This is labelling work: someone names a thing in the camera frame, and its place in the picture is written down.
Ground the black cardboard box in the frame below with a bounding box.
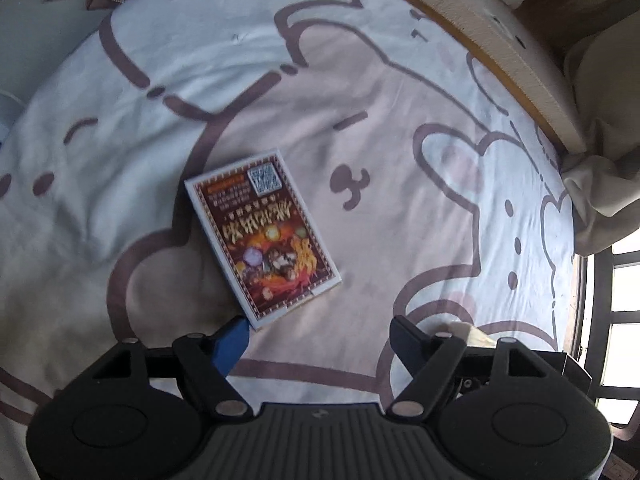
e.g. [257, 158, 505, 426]
[562, 351, 593, 401]

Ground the cartoon printed bedsheet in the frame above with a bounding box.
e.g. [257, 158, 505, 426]
[0, 0, 576, 461]

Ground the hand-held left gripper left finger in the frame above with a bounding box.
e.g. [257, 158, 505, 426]
[87, 316, 253, 421]

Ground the black window railing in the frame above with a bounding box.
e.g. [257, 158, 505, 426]
[565, 247, 640, 431]

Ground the red card box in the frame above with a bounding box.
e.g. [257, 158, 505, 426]
[184, 148, 342, 332]

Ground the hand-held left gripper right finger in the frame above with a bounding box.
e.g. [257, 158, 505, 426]
[385, 315, 561, 418]

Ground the beige curtain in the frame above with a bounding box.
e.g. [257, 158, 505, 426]
[560, 25, 640, 256]

